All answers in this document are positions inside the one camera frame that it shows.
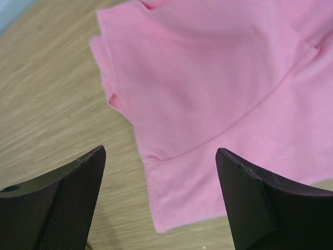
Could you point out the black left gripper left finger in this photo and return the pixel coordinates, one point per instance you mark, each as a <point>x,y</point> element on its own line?
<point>54,210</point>

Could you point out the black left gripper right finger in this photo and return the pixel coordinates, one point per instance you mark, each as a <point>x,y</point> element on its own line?
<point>268,211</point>

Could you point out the pink t shirt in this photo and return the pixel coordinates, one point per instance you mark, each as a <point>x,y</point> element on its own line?
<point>254,77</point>

